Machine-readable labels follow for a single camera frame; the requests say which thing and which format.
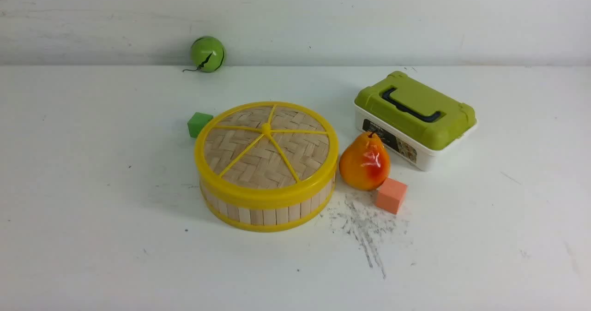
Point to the yellow woven bamboo steamer lid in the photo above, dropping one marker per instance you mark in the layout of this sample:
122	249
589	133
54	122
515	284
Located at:
267	155

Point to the yellow bamboo steamer basket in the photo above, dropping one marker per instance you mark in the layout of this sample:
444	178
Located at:
273	219

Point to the orange yellow toy pear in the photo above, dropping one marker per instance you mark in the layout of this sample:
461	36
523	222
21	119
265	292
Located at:
365	164

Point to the green cube block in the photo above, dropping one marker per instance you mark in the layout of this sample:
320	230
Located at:
197	122

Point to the orange cube block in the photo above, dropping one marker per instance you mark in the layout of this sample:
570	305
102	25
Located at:
391	195

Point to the green ball with crack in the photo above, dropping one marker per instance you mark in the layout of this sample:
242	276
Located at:
208	54

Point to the green lidded white storage box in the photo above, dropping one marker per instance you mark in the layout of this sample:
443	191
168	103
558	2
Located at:
416	122

